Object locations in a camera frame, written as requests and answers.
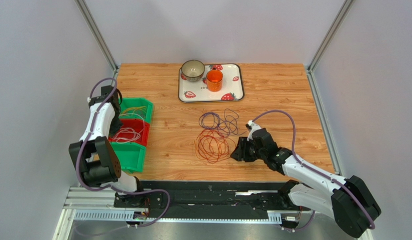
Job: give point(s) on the beige ceramic bowl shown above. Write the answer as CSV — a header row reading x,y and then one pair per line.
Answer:
x,y
192,70

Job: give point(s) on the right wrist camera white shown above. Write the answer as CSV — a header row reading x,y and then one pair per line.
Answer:
x,y
251,127

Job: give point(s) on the strawberry pattern white tray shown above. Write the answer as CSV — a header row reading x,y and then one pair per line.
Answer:
x,y
230,88

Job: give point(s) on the orange translucent cup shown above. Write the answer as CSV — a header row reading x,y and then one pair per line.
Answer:
x,y
214,80

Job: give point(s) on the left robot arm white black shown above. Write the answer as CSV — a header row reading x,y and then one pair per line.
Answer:
x,y
95,161

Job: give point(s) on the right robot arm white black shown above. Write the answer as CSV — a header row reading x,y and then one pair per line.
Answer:
x,y
347,201

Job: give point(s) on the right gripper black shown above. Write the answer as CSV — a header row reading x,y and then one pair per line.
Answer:
x,y
246,150

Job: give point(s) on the red bin middle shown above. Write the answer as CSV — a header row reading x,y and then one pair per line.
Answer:
x,y
133,131

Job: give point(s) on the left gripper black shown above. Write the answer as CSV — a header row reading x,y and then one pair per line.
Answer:
x,y
115,128

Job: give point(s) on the green bin near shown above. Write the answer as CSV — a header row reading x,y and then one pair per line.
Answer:
x,y
131,156

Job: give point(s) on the green bin far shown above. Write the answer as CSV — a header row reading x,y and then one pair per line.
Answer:
x,y
137,108

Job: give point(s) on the green bin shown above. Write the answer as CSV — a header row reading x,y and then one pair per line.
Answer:
x,y
137,108
131,156

